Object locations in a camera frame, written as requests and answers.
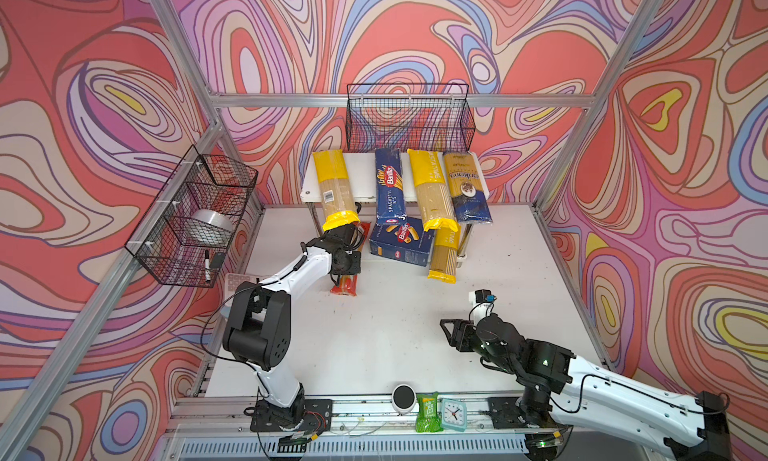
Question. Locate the blue Barilla spaghetti box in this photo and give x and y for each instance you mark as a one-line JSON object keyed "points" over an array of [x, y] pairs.
{"points": [[390, 200]]}

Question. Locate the yellow Pastatime spaghetti bag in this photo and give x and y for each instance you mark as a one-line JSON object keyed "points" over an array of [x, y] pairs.
{"points": [[444, 258], [432, 193]]}

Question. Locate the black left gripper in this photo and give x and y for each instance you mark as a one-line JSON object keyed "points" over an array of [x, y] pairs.
{"points": [[356, 264]]}

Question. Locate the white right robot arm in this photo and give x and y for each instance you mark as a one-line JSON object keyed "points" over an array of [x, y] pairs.
{"points": [[560, 387]]}

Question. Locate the black wire basket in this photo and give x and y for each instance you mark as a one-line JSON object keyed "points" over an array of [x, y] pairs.
{"points": [[420, 116], [199, 181]]}

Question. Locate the red spaghetti bag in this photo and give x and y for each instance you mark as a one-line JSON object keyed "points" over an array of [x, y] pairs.
{"points": [[348, 283]]}

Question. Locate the blue Barilla rigatoni box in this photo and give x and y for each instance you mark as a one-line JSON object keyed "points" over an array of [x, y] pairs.
{"points": [[407, 242]]}

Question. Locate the blue Ankara spaghetti bag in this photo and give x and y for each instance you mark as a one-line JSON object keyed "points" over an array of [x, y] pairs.
{"points": [[466, 189]]}

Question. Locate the black wire basket back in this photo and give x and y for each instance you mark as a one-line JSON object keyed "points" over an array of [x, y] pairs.
{"points": [[420, 116]]}

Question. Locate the yellow spaghetti bag with barcode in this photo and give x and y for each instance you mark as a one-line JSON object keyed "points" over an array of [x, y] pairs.
{"points": [[335, 189]]}

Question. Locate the green snack bag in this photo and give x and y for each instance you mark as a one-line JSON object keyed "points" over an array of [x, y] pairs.
{"points": [[428, 419]]}

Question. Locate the round black white speaker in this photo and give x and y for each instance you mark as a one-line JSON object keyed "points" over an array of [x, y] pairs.
{"points": [[403, 399]]}

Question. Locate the teal alarm clock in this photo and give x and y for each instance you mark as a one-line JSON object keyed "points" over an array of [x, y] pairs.
{"points": [[454, 415]]}

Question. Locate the white two-tier shelf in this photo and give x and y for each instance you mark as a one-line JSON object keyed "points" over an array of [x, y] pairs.
{"points": [[361, 170]]}

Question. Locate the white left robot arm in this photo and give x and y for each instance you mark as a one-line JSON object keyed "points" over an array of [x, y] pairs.
{"points": [[259, 326]]}

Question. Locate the black wire basket left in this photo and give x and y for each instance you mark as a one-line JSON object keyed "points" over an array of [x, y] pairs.
{"points": [[199, 181]]}

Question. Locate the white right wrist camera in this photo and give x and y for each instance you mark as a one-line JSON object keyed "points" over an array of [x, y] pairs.
{"points": [[481, 296]]}

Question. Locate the white tape roll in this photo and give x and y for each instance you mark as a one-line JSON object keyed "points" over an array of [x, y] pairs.
{"points": [[209, 228]]}

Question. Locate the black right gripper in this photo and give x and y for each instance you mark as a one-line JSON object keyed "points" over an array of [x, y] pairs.
{"points": [[461, 332]]}

